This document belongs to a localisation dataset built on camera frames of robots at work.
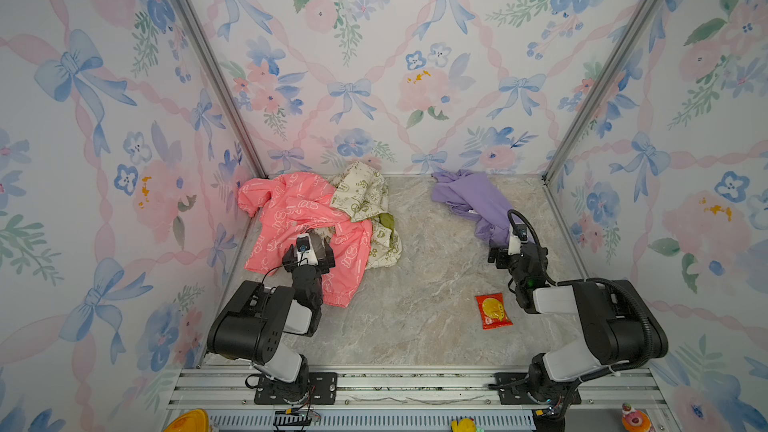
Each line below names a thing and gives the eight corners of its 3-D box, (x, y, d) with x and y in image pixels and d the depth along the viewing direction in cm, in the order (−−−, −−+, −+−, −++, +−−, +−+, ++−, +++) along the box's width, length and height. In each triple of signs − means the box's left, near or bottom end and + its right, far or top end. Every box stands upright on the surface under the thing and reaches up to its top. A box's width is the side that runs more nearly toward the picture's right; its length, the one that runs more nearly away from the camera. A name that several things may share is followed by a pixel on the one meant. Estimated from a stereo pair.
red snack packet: (483, 329, 85) (485, 327, 84) (474, 297, 91) (475, 294, 90) (510, 327, 86) (512, 324, 84) (499, 295, 92) (501, 292, 90)
